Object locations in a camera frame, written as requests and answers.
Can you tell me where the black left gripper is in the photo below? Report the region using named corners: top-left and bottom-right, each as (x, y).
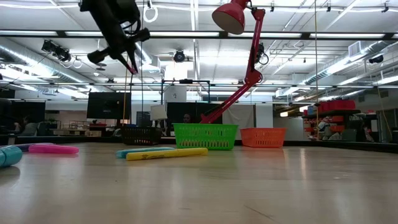
top-left (86, 7), bottom-right (150, 74)

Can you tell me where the teal highlighter marker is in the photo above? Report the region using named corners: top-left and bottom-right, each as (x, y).
top-left (115, 146), bottom-right (177, 159)

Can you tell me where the large black monitor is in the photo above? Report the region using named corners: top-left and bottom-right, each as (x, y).
top-left (86, 91), bottom-right (132, 120)

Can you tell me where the small black screen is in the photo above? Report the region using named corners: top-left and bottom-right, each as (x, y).
top-left (136, 111), bottom-right (152, 127)

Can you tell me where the black ceiling spotlight cluster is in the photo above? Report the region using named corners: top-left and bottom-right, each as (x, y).
top-left (41, 39), bottom-right (73, 63)

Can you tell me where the black plastic basket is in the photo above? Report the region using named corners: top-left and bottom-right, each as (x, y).
top-left (121, 124), bottom-right (163, 146)

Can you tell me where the black overhead light bar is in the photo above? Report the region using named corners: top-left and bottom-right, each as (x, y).
top-left (0, 30), bottom-right (398, 40)

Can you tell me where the green plastic basket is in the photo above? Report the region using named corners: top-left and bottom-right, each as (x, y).
top-left (172, 123), bottom-right (239, 151)

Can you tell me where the yellow highlighter marker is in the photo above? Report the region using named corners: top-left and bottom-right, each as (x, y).
top-left (125, 147), bottom-right (209, 162)

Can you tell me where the red desk lamp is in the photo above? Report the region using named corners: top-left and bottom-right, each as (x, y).
top-left (200, 0), bottom-right (267, 124)

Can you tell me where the white hanging sheet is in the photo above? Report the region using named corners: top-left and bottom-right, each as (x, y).
top-left (221, 103), bottom-right (274, 129)

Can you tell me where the orange plastic basket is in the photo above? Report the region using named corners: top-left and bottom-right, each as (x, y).
top-left (239, 127), bottom-right (287, 149)

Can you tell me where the red storage bin rack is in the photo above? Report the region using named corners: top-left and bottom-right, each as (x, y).
top-left (302, 99), bottom-right (362, 141)

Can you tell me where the black hanging cable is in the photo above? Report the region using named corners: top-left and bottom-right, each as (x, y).
top-left (140, 40), bottom-right (146, 126)

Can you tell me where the white cable loop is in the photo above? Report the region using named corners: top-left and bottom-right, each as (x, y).
top-left (142, 4), bottom-right (159, 24)

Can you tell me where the black overhead camera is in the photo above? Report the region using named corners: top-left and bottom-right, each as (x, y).
top-left (173, 49), bottom-right (187, 63)

